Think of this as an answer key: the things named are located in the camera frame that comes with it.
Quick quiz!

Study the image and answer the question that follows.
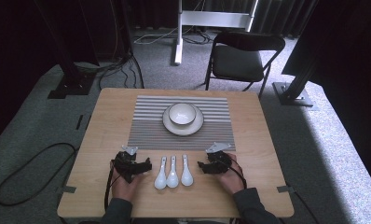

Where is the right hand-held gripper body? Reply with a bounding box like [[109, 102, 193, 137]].
[[205, 141, 233, 175]]

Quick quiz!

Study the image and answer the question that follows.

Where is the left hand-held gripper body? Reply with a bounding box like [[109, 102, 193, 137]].
[[113, 145, 145, 185]]

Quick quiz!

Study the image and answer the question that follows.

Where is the person's left hand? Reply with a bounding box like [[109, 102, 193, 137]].
[[109, 160, 144, 203]]

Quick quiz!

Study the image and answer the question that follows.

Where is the person's right hand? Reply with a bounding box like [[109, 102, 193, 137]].
[[215, 152, 247, 196]]

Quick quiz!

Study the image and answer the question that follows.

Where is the white ceramic spoon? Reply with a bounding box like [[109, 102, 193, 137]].
[[166, 155, 180, 189], [180, 154, 195, 188], [154, 156, 168, 190]]

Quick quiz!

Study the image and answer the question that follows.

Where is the grey striped placemat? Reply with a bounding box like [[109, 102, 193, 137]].
[[127, 94, 237, 152]]

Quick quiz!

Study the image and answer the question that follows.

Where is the white round plate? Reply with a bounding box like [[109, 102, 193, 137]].
[[161, 105, 204, 136]]

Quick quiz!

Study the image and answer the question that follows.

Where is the white bowl with dark rim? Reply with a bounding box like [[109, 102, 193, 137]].
[[168, 103, 198, 127]]

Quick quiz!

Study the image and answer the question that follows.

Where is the grey tape strip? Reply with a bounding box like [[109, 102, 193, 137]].
[[56, 185, 77, 194], [276, 185, 297, 194]]

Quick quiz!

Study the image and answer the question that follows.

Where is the black folding chair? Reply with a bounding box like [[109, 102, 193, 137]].
[[204, 31, 286, 99]]

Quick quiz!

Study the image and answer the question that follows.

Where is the dark curtain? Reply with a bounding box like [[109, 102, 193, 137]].
[[124, 0, 319, 39]]

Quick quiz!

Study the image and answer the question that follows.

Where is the right hand-held gripper cable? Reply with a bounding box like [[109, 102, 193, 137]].
[[229, 156, 249, 190]]

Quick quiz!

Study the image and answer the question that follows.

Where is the hand-held gripper cable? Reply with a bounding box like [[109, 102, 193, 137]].
[[103, 166, 117, 213], [229, 156, 249, 190]]

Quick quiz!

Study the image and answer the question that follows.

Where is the left hand-held gripper cable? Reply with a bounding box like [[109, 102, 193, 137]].
[[103, 166, 117, 213]]

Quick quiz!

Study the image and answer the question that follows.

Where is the black stand with base plate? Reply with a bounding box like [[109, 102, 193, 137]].
[[271, 0, 319, 108], [34, 0, 98, 100]]

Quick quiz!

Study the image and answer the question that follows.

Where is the bundle of black floor cables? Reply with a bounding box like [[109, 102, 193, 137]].
[[76, 50, 145, 91]]

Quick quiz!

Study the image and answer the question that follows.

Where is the black cable at table edge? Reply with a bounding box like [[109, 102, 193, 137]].
[[294, 189, 322, 224]]

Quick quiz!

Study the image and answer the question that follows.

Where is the black floor cable loop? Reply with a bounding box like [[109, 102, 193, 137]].
[[0, 142, 79, 207]]

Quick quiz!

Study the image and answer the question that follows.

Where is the white floor cable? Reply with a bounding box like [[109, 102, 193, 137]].
[[132, 26, 179, 45]]

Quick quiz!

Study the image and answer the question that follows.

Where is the white metal desk frame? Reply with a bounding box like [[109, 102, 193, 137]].
[[173, 0, 260, 66]]

